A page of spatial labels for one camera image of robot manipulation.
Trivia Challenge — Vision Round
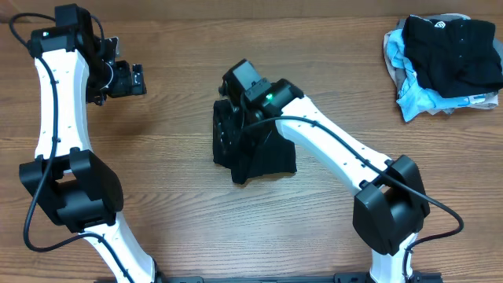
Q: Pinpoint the black t-shirt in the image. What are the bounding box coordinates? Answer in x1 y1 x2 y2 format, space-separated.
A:
212 101 297 185

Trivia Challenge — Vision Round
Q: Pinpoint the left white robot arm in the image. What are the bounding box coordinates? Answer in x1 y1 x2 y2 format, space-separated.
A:
19 4 163 282

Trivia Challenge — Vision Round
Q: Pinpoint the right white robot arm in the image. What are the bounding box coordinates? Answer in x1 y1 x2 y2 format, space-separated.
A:
213 60 441 282

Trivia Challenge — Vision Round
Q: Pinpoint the beige grey folded garment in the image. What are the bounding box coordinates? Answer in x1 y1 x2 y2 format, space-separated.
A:
383 13 498 115

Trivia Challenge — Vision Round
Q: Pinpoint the light blue folded garment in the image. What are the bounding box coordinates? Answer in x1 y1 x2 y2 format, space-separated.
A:
386 29 484 123

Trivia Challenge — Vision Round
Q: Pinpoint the folded black polo shirt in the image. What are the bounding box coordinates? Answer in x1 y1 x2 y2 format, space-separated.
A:
402 16 502 98

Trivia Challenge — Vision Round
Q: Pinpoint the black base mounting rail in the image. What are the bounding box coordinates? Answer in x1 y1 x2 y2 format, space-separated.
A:
94 271 444 283

